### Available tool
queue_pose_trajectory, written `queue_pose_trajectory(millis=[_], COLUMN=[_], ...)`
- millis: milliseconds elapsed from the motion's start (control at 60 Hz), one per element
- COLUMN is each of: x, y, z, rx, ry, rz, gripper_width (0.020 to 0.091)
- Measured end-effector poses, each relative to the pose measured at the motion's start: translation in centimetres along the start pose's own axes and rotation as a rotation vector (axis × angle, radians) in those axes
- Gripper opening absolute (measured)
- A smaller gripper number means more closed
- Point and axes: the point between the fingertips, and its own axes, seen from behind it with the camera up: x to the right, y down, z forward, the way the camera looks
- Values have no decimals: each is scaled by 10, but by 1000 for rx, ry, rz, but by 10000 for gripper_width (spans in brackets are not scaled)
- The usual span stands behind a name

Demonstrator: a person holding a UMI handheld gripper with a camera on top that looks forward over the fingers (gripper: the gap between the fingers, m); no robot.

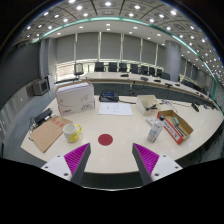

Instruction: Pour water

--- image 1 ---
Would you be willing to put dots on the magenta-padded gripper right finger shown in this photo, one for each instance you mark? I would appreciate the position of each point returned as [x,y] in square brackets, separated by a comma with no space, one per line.
[146,159]

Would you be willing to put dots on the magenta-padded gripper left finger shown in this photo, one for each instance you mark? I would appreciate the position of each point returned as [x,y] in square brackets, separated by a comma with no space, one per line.
[77,159]

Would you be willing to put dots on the clear black-capped water bottle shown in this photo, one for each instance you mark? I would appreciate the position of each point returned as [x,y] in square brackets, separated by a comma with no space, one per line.
[155,132]

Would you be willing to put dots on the flat round red coaster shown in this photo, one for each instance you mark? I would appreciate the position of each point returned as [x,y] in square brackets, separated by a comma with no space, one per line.
[105,139]

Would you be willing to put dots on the small white oblong box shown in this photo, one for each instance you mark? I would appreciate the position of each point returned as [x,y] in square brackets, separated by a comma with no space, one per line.
[150,120]

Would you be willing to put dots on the brown cardboard sheet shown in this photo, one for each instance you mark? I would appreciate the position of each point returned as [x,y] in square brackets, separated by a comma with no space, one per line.
[48,132]

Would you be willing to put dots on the open brown cardboard box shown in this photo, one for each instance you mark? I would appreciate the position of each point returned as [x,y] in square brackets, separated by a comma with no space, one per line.
[185,126]

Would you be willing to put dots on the black clip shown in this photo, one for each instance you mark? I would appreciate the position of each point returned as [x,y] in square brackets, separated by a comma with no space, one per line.
[151,107]

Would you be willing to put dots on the black power adapter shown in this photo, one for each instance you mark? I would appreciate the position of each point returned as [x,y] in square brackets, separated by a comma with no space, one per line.
[42,116]

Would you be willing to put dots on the small open white box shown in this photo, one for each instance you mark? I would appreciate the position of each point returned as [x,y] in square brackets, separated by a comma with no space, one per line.
[146,100]

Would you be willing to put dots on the white printed paper sheet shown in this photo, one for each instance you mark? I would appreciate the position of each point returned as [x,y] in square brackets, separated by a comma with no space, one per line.
[115,109]

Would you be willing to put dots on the white paper carton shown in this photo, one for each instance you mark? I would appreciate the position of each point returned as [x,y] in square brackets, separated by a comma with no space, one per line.
[75,99]

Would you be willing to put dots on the black desk console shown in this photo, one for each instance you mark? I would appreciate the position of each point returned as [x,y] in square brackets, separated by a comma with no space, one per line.
[108,96]

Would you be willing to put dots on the grey box monitor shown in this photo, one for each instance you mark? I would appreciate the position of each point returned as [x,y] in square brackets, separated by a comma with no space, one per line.
[40,87]

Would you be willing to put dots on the long curved conference desk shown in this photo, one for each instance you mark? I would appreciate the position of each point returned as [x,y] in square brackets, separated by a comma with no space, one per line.
[110,77]

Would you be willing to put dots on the black swivel office chair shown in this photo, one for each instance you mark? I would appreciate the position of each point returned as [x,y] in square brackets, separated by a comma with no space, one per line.
[78,69]

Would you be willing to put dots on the row of black chairs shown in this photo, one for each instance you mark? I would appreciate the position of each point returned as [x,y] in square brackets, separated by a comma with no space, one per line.
[133,68]

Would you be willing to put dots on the group of ceiling lights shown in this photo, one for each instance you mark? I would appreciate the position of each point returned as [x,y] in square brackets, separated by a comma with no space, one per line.
[108,4]

